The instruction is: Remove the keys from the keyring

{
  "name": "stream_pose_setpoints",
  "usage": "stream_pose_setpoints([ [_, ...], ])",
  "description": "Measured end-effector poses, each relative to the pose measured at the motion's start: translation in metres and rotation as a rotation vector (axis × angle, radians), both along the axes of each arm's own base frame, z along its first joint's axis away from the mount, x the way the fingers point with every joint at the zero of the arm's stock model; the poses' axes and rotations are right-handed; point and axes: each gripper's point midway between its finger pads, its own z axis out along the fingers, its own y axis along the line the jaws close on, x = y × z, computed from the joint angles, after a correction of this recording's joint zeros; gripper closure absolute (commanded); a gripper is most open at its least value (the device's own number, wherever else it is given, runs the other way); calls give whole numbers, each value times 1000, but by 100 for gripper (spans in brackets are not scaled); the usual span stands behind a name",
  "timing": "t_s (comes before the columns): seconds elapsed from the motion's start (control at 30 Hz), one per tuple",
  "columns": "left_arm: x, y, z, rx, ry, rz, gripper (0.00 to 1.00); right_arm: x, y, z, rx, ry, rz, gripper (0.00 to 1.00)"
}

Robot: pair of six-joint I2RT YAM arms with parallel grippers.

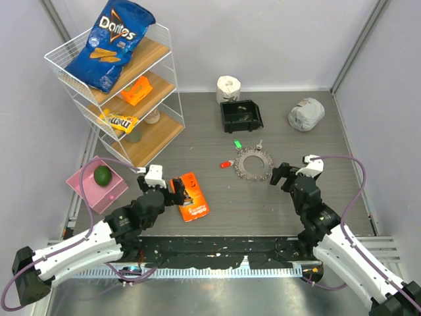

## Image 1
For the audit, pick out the orange snack pouch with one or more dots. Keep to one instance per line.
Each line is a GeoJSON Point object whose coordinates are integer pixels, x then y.
{"type": "Point", "coordinates": [195, 205]}

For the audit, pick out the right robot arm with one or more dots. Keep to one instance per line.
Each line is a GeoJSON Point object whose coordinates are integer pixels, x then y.
{"type": "Point", "coordinates": [329, 239]}

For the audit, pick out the beige cup on shelf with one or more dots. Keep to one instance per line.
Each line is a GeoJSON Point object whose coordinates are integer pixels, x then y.
{"type": "Point", "coordinates": [153, 117]}

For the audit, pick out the aluminium slotted rail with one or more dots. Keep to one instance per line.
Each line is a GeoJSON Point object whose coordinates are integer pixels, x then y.
{"type": "Point", "coordinates": [243, 271]}

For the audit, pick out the blue Doritos chip bag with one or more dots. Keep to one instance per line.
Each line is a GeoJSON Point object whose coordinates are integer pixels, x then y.
{"type": "Point", "coordinates": [109, 47]}

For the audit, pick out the grey-green bottle on shelf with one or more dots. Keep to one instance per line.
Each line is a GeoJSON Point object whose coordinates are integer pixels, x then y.
{"type": "Point", "coordinates": [134, 136]}

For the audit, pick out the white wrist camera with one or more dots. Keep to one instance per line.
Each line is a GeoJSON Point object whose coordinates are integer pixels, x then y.
{"type": "Point", "coordinates": [152, 171]}
{"type": "Point", "coordinates": [314, 166]}

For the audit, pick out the orange snack box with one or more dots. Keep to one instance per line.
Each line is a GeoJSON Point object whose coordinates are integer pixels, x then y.
{"type": "Point", "coordinates": [136, 91]}

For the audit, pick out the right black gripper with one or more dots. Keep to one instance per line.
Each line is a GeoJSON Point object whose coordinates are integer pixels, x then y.
{"type": "Point", "coordinates": [283, 170]}

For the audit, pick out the red key tag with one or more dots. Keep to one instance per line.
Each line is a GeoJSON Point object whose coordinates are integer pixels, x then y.
{"type": "Point", "coordinates": [225, 164]}

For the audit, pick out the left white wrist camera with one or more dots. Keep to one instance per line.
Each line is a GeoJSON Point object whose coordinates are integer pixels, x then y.
{"type": "Point", "coordinates": [152, 171]}

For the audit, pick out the green key tag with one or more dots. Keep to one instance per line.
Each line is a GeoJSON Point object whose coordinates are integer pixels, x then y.
{"type": "Point", "coordinates": [237, 144]}

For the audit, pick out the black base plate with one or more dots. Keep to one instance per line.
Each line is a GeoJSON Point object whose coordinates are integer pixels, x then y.
{"type": "Point", "coordinates": [217, 252]}

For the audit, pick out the yellow M&M's candy bag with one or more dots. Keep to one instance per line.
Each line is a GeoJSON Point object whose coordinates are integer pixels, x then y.
{"type": "Point", "coordinates": [119, 121]}

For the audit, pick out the white toilet paper roll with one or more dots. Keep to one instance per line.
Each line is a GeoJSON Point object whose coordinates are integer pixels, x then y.
{"type": "Point", "coordinates": [227, 89]}

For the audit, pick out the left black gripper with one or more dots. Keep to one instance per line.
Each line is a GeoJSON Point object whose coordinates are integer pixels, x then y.
{"type": "Point", "coordinates": [172, 199]}

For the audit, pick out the green avocado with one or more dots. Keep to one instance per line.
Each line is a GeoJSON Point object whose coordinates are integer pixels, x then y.
{"type": "Point", "coordinates": [102, 176]}

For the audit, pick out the large metal disc keyring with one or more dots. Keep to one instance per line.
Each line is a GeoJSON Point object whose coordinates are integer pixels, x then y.
{"type": "Point", "coordinates": [253, 164]}

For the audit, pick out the pink drawer box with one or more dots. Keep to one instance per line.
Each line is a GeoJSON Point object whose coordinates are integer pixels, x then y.
{"type": "Point", "coordinates": [99, 197]}

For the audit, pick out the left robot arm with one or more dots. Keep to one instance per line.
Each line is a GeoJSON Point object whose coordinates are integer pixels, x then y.
{"type": "Point", "coordinates": [36, 272]}

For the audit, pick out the white wire shelf rack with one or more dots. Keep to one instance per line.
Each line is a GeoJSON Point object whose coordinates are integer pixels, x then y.
{"type": "Point", "coordinates": [154, 59]}

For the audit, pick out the black plastic bin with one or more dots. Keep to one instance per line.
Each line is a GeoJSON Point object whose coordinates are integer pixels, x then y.
{"type": "Point", "coordinates": [240, 116]}

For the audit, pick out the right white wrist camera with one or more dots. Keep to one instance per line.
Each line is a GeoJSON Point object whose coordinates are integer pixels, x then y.
{"type": "Point", "coordinates": [314, 166]}

